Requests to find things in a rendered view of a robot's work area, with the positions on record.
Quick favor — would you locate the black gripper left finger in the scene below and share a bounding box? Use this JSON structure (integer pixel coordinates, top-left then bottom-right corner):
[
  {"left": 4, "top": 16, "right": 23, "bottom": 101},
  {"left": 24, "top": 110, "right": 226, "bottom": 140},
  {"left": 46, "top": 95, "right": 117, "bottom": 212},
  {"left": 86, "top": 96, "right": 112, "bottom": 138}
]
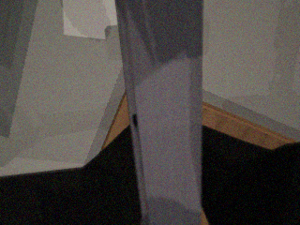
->
[{"left": 0, "top": 124, "right": 142, "bottom": 225}]

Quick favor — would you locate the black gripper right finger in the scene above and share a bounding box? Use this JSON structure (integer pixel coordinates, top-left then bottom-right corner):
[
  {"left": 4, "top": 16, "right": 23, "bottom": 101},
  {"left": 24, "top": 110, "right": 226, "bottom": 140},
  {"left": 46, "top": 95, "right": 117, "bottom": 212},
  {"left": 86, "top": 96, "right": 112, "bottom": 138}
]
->
[{"left": 201, "top": 125, "right": 300, "bottom": 225}]

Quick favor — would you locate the brown wooden board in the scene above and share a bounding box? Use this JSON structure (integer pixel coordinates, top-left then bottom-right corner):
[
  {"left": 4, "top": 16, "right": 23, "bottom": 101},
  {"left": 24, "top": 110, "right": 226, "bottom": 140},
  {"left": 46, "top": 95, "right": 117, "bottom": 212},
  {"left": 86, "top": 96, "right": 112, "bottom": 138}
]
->
[{"left": 99, "top": 90, "right": 300, "bottom": 153}]

